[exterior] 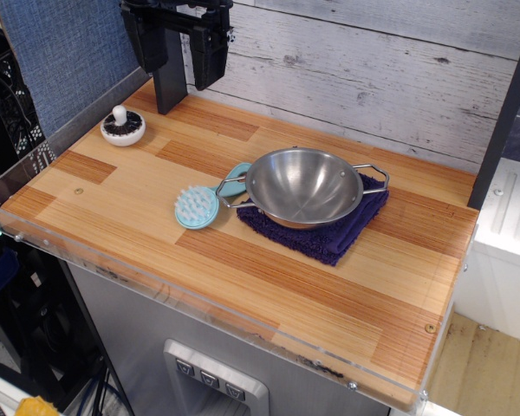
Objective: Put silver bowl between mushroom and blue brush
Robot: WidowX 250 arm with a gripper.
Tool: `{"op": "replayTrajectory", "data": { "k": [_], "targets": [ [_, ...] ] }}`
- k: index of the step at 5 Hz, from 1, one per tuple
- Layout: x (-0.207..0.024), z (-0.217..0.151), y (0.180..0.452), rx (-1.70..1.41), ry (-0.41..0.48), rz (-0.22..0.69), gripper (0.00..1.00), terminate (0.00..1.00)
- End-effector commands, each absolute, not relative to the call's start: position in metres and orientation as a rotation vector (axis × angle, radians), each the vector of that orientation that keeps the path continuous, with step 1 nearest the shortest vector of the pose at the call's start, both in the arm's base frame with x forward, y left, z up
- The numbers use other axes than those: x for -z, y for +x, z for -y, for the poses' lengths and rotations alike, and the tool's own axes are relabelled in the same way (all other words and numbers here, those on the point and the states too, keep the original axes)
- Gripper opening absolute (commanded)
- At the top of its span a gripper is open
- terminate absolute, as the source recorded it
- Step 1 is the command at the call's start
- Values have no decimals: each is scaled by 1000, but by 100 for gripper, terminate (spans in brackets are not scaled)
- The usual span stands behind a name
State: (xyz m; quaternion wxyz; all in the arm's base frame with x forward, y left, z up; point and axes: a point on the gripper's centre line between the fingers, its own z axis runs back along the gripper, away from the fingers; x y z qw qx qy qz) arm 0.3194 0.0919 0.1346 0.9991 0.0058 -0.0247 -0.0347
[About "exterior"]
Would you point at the black plastic crate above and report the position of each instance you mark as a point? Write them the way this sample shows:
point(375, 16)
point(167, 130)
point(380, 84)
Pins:
point(20, 130)

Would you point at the white ribbed box right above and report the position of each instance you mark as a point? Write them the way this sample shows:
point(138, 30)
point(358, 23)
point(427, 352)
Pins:
point(499, 218)

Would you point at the blue fabric panel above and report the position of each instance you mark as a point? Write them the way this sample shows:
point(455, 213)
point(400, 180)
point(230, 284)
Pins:
point(71, 54)

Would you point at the stainless steel cabinet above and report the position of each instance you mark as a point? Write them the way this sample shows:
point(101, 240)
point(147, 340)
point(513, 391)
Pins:
point(133, 329)

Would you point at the silver metal bowl with handles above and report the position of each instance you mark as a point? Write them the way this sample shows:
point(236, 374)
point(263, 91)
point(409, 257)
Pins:
point(303, 188)

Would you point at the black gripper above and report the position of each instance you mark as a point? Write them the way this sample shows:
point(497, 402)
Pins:
point(208, 21)

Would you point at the clear acrylic table guard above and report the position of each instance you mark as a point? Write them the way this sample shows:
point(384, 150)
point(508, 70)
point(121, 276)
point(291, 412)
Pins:
point(319, 337)

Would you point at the dark vertical post right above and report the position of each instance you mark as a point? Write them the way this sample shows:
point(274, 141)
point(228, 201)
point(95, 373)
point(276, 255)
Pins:
point(497, 143)

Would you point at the purple folded towel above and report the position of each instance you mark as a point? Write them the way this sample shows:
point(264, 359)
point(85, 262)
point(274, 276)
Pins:
point(327, 244)

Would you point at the silver dispenser button panel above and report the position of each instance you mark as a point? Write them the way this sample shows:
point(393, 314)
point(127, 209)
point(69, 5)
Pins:
point(205, 386)

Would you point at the light blue scrub brush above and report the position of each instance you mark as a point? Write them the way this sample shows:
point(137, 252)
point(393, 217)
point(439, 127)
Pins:
point(197, 206)

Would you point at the white toy mushroom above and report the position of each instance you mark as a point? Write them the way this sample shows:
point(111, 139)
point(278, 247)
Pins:
point(123, 127)

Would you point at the yellow object bottom left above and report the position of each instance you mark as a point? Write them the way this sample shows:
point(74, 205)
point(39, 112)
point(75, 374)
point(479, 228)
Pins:
point(35, 406)

